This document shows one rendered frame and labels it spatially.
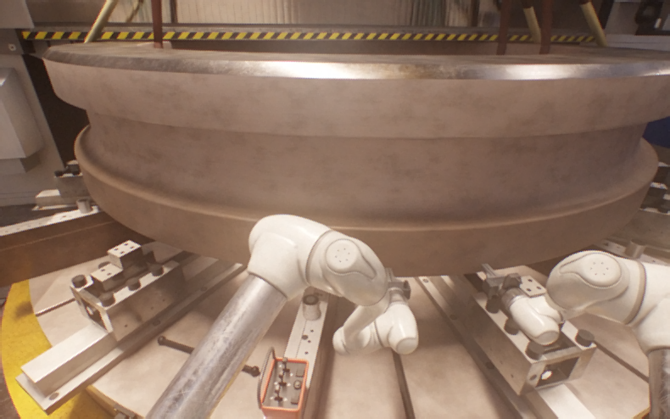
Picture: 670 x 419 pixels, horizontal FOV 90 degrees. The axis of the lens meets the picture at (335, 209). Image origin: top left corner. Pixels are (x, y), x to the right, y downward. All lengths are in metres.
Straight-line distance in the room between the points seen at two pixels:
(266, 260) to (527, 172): 1.41
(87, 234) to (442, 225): 2.54
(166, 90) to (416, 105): 0.99
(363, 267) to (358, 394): 1.30
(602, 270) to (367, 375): 1.39
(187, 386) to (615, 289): 0.80
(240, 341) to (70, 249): 2.56
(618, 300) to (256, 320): 0.70
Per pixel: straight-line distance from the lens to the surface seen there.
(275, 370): 1.38
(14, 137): 4.78
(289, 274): 0.72
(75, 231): 3.12
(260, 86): 1.35
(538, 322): 1.37
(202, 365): 0.72
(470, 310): 2.00
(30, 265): 3.23
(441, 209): 1.62
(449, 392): 1.99
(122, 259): 2.13
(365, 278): 0.67
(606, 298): 0.84
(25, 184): 5.44
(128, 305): 2.11
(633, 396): 2.41
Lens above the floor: 1.89
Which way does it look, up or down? 28 degrees down
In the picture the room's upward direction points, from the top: 1 degrees clockwise
